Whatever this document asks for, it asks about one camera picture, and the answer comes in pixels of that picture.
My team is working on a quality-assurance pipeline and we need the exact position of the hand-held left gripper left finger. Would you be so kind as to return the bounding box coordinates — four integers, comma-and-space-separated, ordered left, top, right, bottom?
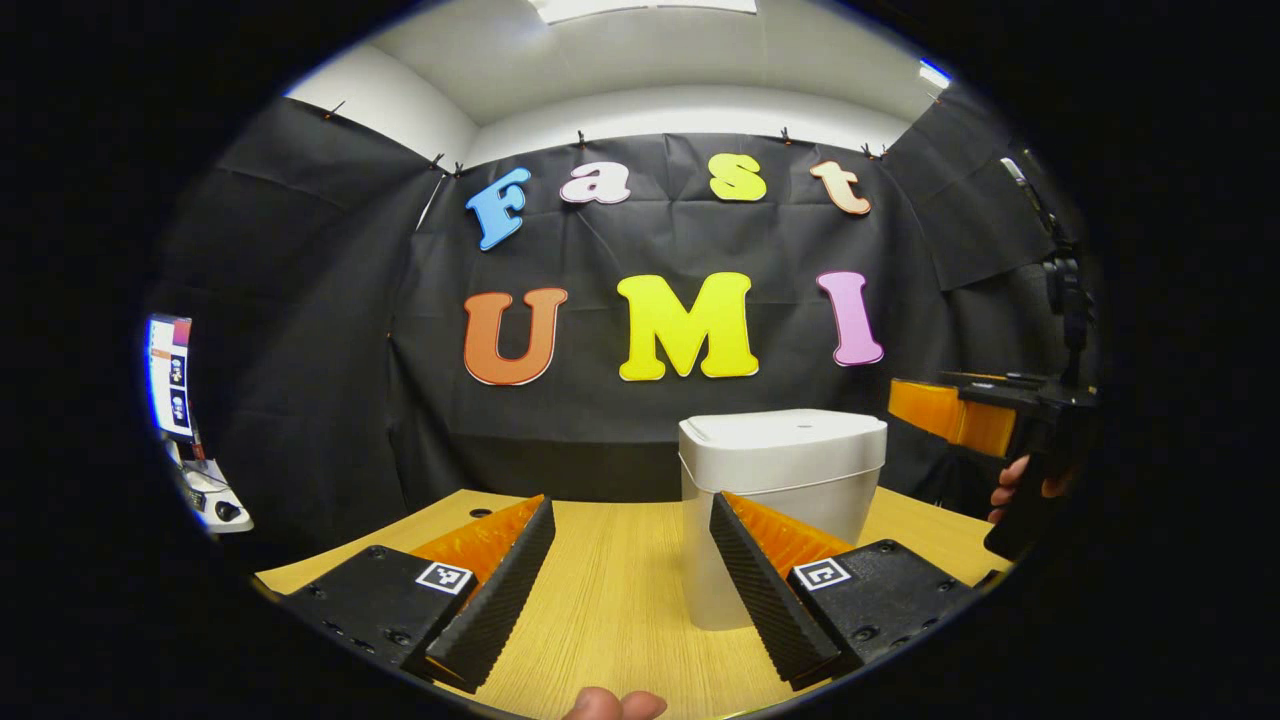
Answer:
283, 494, 557, 693

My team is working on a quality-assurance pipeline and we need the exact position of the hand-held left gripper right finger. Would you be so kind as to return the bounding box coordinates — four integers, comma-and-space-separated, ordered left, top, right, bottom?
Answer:
709, 490, 979, 691

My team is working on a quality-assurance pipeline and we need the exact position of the white desktop garbage bin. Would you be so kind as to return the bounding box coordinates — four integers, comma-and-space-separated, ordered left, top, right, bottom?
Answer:
678, 408, 889, 631

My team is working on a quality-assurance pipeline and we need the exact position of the wooden desktop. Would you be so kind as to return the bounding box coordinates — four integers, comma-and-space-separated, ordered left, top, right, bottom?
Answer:
255, 488, 1016, 720

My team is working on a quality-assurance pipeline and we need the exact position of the black backdrop cloth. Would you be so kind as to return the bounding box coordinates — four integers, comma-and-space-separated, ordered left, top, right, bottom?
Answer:
150, 85, 1106, 571

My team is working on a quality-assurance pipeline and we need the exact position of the white side desk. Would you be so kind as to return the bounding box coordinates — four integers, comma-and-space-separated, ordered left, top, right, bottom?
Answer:
170, 440, 254, 534

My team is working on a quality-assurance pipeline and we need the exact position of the computer monitor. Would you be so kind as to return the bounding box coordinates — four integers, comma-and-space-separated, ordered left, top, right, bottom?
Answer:
147, 313, 196, 443

